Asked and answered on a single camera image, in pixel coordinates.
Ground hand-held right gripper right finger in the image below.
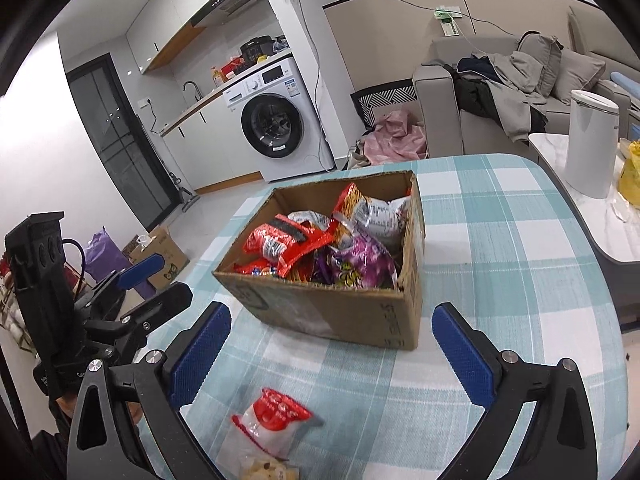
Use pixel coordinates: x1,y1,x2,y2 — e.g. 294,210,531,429
431,302,598,480

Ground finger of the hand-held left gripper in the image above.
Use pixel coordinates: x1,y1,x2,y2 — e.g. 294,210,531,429
120,282,194,334
75,254,166,314

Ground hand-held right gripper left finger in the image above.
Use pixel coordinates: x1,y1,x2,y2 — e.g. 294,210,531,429
67,301,233,480

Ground white red snack packet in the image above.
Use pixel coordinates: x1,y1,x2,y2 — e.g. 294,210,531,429
231,387,326,463

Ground brown cardboard box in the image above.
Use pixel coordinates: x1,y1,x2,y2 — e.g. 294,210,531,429
212,170,426,351

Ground red barcode snack packet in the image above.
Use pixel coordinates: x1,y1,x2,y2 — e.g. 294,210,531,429
243,214,341,278

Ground purple grape candy packet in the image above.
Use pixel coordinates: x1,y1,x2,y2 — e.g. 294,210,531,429
312,232,401,290

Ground white red yellow noodle packet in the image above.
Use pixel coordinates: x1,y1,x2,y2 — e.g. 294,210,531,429
332,182,412,251

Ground person's left hand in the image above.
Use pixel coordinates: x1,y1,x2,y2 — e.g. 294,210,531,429
52,394,78,421

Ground small printed cardboard box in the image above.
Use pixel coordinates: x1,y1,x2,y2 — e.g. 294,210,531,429
122,225,190,291

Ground purple bag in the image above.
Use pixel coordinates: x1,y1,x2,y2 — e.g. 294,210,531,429
82,226,156,298

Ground stick vacuum cleaner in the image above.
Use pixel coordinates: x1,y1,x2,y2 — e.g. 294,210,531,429
170,172,201,212

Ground teal white checkered tablecloth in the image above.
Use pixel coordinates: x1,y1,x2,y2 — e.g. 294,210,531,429
137,152,631,480

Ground black glass door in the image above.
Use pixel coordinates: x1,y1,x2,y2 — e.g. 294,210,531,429
66,53,181,231

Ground white kitchen counter cabinet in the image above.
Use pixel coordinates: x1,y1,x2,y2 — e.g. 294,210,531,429
160,87,262,192

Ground white washing machine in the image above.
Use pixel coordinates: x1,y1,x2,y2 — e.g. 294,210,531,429
223,55,335,183

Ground pink cloth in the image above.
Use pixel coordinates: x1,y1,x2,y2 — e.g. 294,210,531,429
362,110,428,165

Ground white trash bin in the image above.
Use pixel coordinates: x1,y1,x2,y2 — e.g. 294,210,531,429
565,89,621,200

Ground yellow plastic bag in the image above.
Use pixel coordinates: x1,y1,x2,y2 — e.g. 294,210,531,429
619,137,640,208

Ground black rice cooker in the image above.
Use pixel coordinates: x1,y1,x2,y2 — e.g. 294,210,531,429
239,35,275,63

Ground grey sofa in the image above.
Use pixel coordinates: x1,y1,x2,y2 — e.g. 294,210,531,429
412,5,640,156

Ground black white patterned panel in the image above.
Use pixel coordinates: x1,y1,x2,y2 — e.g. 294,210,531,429
352,80,418,127

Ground pile of clothes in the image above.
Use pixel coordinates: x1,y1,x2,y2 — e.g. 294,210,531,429
452,32,563,146

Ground range hood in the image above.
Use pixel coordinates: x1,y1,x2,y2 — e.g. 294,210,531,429
187,0,266,28

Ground white wall cabinet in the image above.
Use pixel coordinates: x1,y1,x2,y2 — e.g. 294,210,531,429
125,5,206,75

